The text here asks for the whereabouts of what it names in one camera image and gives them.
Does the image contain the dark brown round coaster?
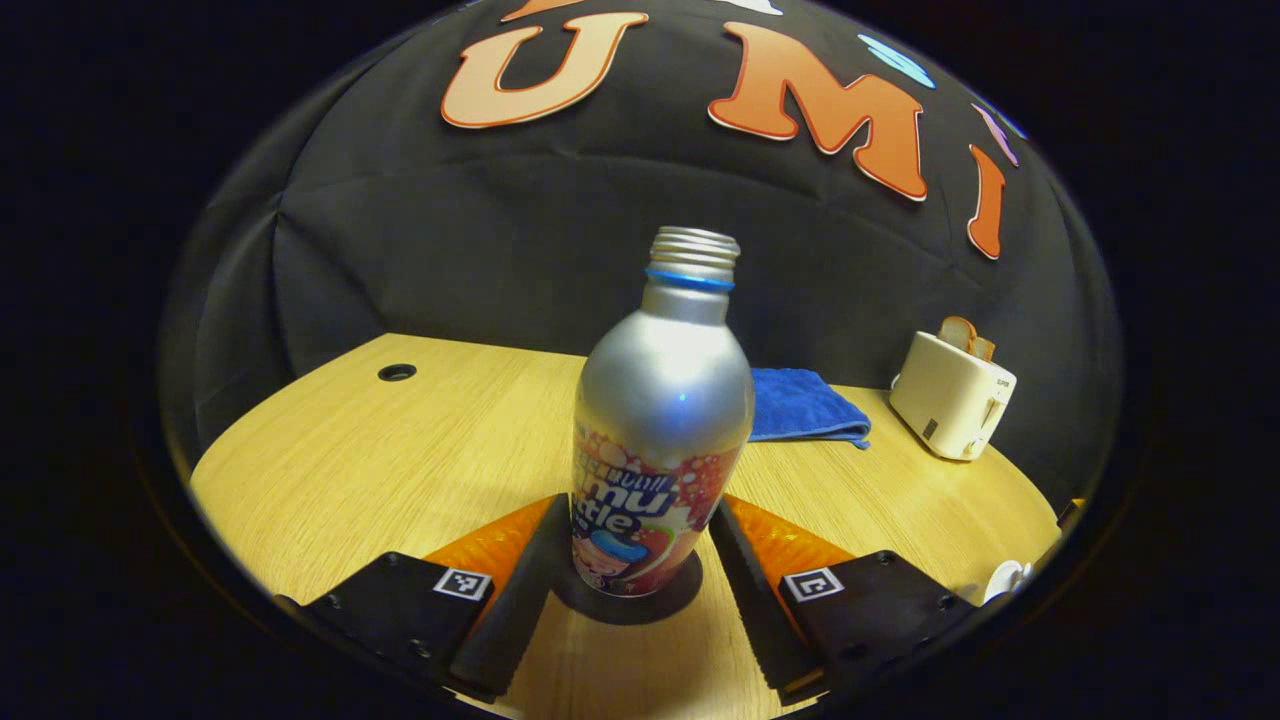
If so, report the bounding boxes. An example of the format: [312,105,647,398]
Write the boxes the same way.
[553,548,704,626]

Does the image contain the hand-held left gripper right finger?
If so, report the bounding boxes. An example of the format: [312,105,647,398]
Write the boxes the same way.
[707,492,978,703]

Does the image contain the cream white toaster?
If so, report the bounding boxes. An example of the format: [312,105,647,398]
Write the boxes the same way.
[889,331,1018,462]

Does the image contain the blue folded towel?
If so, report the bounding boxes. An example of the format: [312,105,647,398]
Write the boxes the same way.
[748,368,872,450]

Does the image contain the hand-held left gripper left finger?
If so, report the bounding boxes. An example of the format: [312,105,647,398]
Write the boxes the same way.
[273,493,572,701]

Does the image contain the silver water bottle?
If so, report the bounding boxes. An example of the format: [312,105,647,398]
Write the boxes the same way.
[571,227,756,598]

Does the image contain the black backdrop cloth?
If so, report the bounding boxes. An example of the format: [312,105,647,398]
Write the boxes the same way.
[160,0,1126,501]

